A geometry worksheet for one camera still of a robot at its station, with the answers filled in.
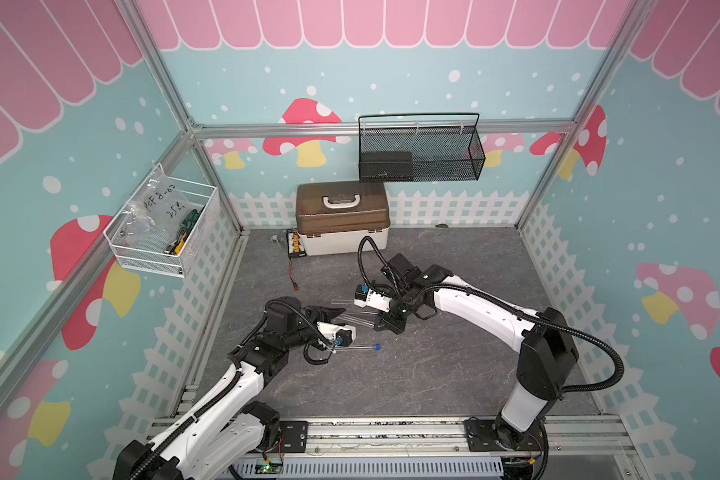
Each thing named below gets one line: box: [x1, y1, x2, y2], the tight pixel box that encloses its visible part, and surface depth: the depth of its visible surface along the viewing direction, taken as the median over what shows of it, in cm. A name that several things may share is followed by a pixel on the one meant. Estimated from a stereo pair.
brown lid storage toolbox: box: [295, 181, 391, 256], surface depth 102 cm
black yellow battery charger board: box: [286, 228, 307, 259], surface depth 114 cm
